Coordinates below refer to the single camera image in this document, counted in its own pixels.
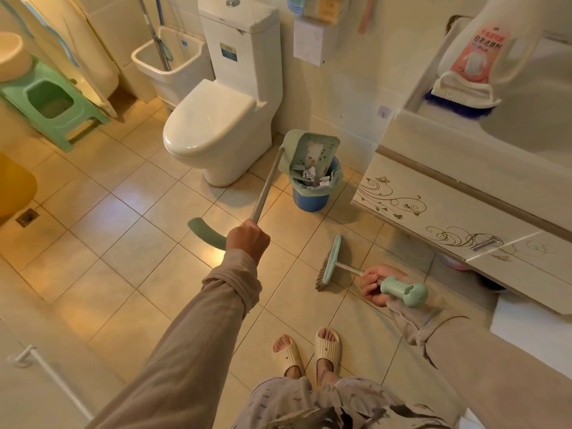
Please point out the person's left forearm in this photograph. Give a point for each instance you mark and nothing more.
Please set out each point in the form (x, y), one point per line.
(187, 348)

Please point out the crumpled paper scraps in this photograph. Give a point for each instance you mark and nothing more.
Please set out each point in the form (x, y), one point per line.
(313, 174)

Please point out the green blue cloth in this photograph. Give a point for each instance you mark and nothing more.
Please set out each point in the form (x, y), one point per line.
(294, 3)

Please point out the beige slipper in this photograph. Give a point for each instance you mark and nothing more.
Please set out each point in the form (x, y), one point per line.
(327, 348)
(288, 357)

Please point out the person's right hand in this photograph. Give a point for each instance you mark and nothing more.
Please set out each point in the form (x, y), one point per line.
(373, 290)

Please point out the white toilet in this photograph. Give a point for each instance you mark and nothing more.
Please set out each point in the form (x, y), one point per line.
(219, 125)

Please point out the white vanity cabinet swirl print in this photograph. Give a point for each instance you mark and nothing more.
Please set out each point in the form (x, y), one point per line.
(438, 214)

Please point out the white scrub brush blue bristles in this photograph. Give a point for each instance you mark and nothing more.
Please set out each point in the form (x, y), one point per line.
(460, 91)

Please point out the metal floor drain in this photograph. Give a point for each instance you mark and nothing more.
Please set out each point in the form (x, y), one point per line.
(27, 217)

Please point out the beige plastic basin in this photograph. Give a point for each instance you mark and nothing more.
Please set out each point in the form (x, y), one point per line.
(11, 58)

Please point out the white mop sink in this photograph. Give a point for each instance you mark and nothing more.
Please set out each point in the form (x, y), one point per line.
(178, 80)

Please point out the green plastic stool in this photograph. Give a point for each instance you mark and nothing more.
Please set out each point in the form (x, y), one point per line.
(78, 116)

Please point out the person's left hand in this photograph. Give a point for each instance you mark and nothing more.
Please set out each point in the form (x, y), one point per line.
(243, 240)

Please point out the person's right fingers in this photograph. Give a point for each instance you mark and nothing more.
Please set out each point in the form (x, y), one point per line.
(369, 285)

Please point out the blue trash bin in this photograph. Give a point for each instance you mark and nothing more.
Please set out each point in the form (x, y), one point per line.
(310, 198)

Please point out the white washbasin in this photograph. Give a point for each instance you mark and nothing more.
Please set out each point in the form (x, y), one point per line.
(500, 142)

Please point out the white panel blue trim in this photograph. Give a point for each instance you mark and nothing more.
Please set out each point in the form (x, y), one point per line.
(76, 44)

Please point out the yellow tissue packet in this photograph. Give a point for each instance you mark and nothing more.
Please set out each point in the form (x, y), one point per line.
(324, 7)

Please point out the white detergent bottle red label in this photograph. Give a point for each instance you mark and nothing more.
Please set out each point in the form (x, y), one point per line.
(482, 44)

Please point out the yellow plastic object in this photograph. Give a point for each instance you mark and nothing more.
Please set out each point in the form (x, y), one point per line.
(13, 187)

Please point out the person's right forearm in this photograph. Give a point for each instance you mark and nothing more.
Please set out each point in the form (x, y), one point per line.
(487, 366)

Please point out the person's left fingers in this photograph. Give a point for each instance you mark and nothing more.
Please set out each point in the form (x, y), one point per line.
(262, 241)

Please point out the patterned grey trousers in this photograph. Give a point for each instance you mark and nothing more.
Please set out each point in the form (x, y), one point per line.
(339, 406)

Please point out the green hand broom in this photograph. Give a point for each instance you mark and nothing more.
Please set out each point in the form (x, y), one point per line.
(330, 259)

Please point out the white metal rail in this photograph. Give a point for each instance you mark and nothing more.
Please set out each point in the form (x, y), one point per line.
(49, 379)

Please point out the white wall hook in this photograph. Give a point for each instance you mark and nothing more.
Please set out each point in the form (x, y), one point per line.
(384, 111)

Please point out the white tissue holder box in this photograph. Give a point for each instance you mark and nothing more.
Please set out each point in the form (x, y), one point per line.
(313, 42)

